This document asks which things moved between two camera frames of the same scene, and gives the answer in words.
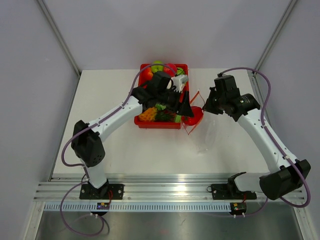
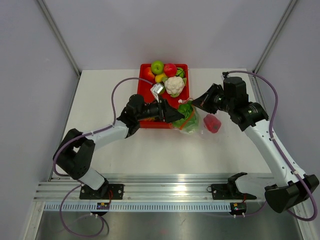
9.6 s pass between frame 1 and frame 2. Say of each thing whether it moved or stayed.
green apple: stayed
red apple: stayed
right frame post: stayed
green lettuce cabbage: moved
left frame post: stayed
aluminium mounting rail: stayed
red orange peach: stayed
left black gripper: moved
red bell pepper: moved
